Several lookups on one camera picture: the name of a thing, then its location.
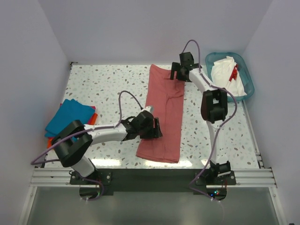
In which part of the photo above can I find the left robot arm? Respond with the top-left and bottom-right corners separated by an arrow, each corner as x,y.
52,108 -> 163,184

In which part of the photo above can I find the salmon pink t shirt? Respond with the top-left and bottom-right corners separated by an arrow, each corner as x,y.
136,64 -> 185,163

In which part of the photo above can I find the folded orange t shirt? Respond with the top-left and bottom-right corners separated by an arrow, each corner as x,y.
47,113 -> 98,148

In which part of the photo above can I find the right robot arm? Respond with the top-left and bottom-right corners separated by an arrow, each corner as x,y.
170,52 -> 231,184

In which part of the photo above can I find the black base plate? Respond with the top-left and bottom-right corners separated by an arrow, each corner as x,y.
69,169 -> 237,200

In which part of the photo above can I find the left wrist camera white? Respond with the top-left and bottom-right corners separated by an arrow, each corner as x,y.
141,105 -> 154,114

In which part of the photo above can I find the white t shirt in bin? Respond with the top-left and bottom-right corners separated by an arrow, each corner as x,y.
211,56 -> 247,97

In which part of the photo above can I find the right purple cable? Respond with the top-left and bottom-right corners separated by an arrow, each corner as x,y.
188,39 -> 238,197

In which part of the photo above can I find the folded teal t shirt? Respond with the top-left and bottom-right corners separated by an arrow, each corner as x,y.
45,99 -> 93,138

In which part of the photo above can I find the teal plastic bin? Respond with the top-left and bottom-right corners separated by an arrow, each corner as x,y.
205,52 -> 255,101

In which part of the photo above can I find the aluminium rail frame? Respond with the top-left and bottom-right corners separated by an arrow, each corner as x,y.
29,145 -> 285,225

